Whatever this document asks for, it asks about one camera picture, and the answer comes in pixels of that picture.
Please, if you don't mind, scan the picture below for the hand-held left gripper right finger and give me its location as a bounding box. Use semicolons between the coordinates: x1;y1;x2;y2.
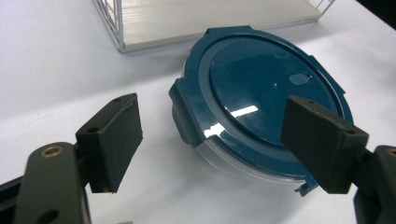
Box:
280;94;370;195

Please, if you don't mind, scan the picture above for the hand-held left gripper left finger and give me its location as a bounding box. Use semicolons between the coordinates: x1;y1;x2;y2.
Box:
75;92;144;194

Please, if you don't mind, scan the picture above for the round container with blue lid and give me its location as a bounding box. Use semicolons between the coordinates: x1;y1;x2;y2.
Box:
168;25;354;198

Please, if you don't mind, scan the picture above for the white wire shelf rack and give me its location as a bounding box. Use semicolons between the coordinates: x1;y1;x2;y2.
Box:
92;0;337;54

